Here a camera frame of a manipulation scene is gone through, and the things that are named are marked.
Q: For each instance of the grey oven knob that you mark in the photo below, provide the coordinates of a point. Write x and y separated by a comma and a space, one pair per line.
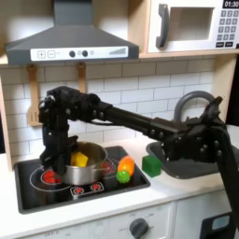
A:
138, 228

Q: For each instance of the grey range hood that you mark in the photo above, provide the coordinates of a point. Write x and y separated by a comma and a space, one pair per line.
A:
73, 40

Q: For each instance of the white toy microwave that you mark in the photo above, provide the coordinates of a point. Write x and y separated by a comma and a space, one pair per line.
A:
193, 43

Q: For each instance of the wooden spoon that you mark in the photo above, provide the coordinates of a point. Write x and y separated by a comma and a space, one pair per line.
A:
81, 77

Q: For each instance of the yellow toy block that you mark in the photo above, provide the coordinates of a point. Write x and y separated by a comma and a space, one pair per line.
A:
79, 159

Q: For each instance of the orange toy carrot green top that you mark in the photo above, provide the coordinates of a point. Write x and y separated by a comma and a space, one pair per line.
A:
127, 165

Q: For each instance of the dark grey curved tap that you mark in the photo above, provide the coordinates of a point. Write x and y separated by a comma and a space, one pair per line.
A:
189, 97

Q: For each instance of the black toy stove top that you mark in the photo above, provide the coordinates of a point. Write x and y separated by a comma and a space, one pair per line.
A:
31, 196

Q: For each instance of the wooden slotted spatula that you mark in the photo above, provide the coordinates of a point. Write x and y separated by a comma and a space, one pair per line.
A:
33, 93

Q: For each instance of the green toy block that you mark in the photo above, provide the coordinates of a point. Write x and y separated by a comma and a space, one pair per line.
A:
151, 166

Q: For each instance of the dark grey sink basin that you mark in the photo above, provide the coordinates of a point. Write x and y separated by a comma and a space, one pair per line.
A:
189, 172

